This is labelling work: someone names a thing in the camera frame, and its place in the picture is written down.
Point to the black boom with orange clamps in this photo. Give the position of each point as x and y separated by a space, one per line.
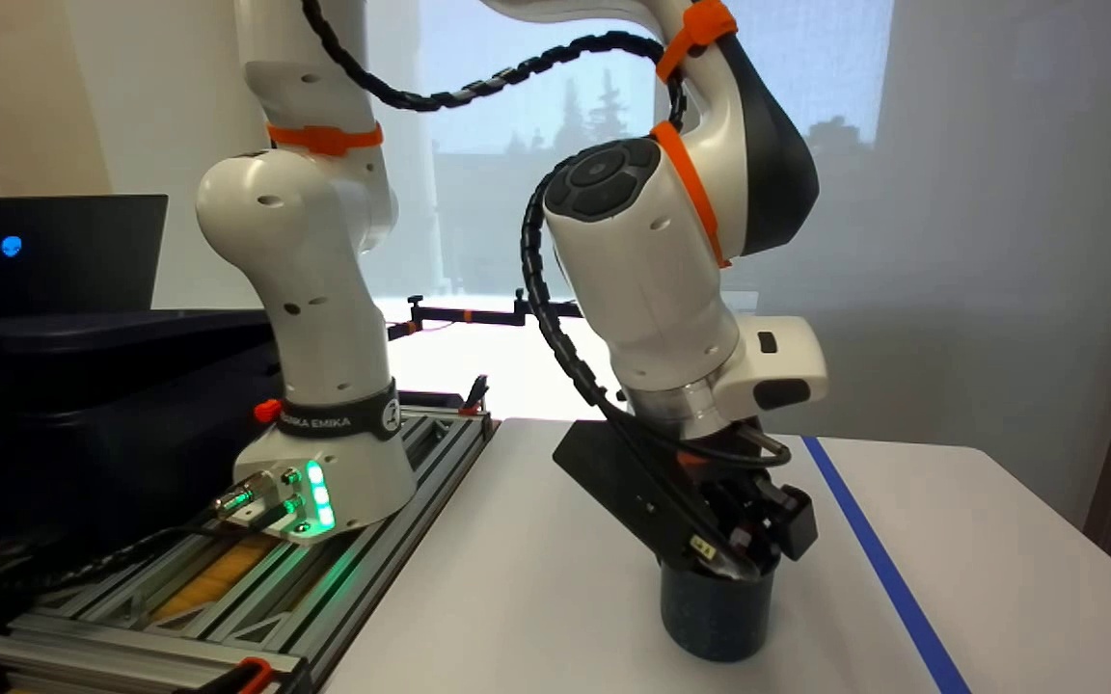
479 316

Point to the blue tape line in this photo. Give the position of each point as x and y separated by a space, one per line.
884 562

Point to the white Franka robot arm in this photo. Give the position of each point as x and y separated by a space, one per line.
326 283

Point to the yellow wooden strip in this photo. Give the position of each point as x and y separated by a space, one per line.
212 579

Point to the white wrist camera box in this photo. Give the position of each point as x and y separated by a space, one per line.
781 361

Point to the black case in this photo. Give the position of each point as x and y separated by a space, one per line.
95 439

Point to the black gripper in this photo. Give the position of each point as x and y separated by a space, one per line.
640 497

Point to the dark green mug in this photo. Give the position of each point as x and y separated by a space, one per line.
714 620

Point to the black monitor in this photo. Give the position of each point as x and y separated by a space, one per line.
66 258

